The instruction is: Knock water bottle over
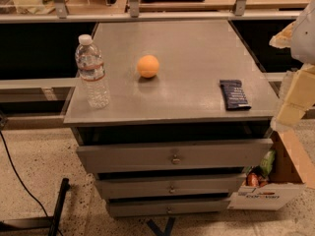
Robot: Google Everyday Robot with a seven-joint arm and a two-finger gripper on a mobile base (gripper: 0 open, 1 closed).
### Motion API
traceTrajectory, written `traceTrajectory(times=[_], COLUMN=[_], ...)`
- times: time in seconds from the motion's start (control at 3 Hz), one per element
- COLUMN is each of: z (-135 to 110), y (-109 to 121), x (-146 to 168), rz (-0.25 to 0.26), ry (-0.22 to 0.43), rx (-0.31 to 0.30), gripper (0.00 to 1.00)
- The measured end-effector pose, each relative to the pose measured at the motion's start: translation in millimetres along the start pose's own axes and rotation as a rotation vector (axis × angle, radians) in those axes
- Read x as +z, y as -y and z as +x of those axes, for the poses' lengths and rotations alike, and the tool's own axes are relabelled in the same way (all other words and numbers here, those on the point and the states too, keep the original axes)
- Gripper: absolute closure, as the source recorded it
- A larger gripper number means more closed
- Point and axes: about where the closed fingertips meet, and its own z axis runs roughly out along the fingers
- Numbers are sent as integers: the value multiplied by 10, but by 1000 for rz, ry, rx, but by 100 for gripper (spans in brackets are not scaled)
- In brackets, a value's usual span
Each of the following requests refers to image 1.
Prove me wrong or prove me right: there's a green snack bag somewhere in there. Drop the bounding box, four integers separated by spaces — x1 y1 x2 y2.
259 149 276 177

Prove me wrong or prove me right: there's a dark blue snack packet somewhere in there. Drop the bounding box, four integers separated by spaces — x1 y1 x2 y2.
220 80 251 111

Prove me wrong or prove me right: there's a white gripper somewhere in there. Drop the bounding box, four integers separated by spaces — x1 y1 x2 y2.
269 0 315 132

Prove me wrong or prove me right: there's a black metal stand leg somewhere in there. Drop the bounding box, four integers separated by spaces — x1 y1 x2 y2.
0 178 70 236

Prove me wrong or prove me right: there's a black cable on floor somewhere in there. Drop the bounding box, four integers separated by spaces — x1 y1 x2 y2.
0 130 64 236

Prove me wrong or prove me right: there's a grey drawer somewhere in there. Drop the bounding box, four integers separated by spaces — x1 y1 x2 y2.
77 139 273 173
95 174 245 200
106 198 229 217

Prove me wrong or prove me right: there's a top grey drawer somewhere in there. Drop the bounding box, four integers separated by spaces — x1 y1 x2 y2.
77 139 273 173

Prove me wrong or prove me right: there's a grey drawer cabinet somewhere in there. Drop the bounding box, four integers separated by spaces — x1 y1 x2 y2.
65 21 277 204

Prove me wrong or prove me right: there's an orange ball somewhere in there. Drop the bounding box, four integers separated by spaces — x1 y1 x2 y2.
137 55 159 79

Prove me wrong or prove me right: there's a middle grey drawer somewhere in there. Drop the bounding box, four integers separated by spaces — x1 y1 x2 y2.
95 174 245 200

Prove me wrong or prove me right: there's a cardboard box with snacks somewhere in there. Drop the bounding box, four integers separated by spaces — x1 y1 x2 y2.
228 130 315 210

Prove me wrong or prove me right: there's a clear plastic water bottle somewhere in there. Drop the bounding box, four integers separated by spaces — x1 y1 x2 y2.
75 34 109 109

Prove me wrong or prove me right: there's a bottom grey drawer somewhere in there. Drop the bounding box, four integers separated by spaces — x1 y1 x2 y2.
106 198 229 217

